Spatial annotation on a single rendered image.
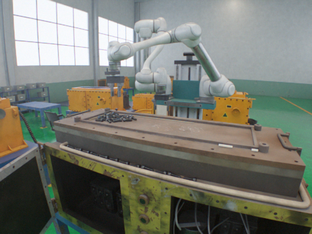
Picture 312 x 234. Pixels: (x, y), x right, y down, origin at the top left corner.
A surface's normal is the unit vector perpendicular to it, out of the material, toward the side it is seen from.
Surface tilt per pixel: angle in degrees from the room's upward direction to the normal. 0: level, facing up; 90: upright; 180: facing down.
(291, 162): 0
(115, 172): 90
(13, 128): 90
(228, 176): 90
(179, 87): 90
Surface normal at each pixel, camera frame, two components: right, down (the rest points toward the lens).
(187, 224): 0.00, -0.97
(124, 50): 0.35, 0.28
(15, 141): 0.92, 0.10
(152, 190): -0.43, 0.22
